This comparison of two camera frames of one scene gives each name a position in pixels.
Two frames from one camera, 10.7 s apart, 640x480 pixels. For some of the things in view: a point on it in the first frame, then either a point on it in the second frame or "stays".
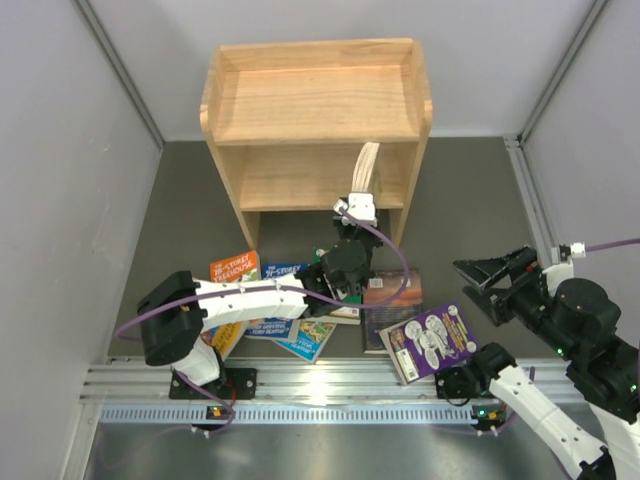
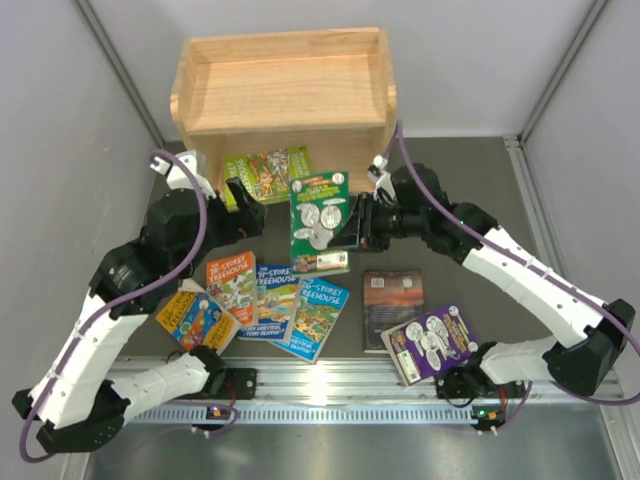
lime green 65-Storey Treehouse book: x=364 y=168 → x=267 y=175
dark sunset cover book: x=380 y=286 stays
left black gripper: x=341 y=227 → x=243 y=223
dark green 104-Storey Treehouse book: x=355 y=299 → x=318 y=204
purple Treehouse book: x=423 y=344 stays
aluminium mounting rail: x=281 y=380 stays
